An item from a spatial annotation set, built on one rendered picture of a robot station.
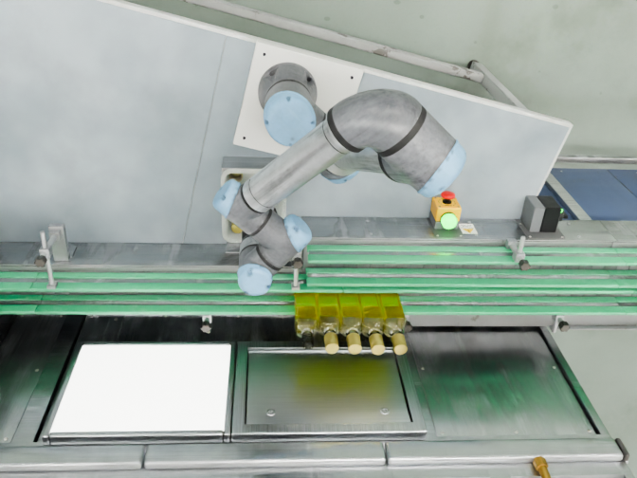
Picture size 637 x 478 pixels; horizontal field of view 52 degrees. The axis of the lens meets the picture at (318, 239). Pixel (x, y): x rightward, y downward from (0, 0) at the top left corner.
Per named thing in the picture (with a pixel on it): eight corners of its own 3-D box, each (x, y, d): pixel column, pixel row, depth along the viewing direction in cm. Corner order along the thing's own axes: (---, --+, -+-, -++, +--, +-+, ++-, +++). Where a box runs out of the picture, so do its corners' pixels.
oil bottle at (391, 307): (373, 293, 189) (384, 340, 170) (374, 277, 186) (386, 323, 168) (392, 293, 189) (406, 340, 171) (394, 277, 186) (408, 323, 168)
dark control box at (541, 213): (518, 218, 194) (529, 232, 187) (524, 193, 190) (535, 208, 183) (546, 218, 195) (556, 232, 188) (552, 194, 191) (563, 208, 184)
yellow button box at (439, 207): (428, 216, 192) (433, 229, 185) (431, 193, 188) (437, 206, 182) (451, 217, 192) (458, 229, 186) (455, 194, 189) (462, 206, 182)
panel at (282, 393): (79, 349, 180) (42, 446, 150) (78, 340, 178) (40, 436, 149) (401, 348, 187) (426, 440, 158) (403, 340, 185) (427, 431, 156)
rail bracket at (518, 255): (501, 245, 184) (517, 271, 172) (506, 222, 180) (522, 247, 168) (515, 245, 184) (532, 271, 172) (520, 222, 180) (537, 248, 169)
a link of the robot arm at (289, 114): (287, 69, 154) (288, 87, 143) (327, 107, 160) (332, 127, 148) (253, 105, 158) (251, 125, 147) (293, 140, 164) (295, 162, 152)
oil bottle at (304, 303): (293, 293, 187) (296, 341, 169) (293, 277, 184) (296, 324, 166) (313, 293, 187) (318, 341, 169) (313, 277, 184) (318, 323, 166)
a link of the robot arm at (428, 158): (312, 111, 162) (433, 99, 112) (354, 149, 168) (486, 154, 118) (283, 149, 160) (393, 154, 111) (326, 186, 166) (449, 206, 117)
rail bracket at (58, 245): (61, 252, 186) (36, 299, 167) (51, 200, 178) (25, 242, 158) (78, 252, 186) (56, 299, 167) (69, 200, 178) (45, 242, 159)
